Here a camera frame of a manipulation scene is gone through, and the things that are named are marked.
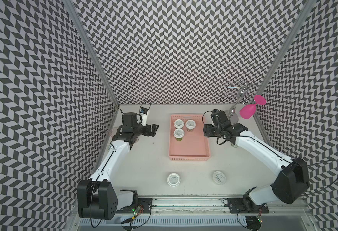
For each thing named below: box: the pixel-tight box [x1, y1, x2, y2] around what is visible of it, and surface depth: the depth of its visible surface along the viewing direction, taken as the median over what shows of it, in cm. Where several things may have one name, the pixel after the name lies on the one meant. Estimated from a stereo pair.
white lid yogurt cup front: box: [167, 172, 182, 188], surface depth 77 cm
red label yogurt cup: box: [185, 119, 197, 133], surface depth 100 cm
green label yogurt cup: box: [173, 128, 185, 142], surface depth 95 cm
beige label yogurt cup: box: [173, 118, 185, 129], surface depth 100 cm
